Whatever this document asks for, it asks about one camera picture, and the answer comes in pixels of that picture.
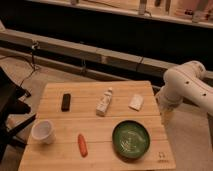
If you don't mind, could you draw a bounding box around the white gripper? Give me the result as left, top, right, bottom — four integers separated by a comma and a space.
157, 97, 173, 127

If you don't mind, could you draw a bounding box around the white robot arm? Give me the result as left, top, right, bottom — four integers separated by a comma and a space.
155, 61, 213, 150

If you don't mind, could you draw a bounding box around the green round plate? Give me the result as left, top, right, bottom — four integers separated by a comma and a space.
112, 120, 150, 160

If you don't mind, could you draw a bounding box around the white tube bottle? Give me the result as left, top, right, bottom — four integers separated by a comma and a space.
96, 88, 113, 116

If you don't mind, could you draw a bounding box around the orange carrot toy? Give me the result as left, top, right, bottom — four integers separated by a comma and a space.
78, 134, 88, 157

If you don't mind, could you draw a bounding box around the black rectangular block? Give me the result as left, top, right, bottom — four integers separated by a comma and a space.
61, 93, 71, 112

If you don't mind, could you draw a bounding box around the black chair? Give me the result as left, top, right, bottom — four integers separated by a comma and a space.
0, 67, 36, 162

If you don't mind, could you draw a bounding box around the black floor cable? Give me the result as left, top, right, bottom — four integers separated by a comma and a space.
0, 41, 42, 88

